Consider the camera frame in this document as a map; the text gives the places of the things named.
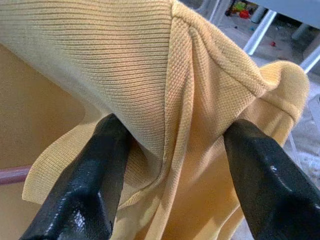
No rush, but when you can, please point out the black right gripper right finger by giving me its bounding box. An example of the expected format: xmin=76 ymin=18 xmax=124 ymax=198
xmin=223 ymin=119 xmax=320 ymax=240

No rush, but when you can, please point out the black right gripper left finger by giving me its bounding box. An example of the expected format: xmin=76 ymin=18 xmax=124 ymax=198
xmin=18 ymin=112 xmax=132 ymax=240

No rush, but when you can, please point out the pink plastic clothes hanger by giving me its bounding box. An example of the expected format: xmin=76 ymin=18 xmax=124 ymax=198
xmin=0 ymin=164 xmax=32 ymax=186

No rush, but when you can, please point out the yellow polo shirt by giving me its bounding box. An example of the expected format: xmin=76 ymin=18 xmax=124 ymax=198
xmin=0 ymin=0 xmax=311 ymax=240

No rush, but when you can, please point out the pale grey plastic folding table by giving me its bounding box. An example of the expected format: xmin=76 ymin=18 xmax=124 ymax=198
xmin=243 ymin=0 xmax=320 ymax=74

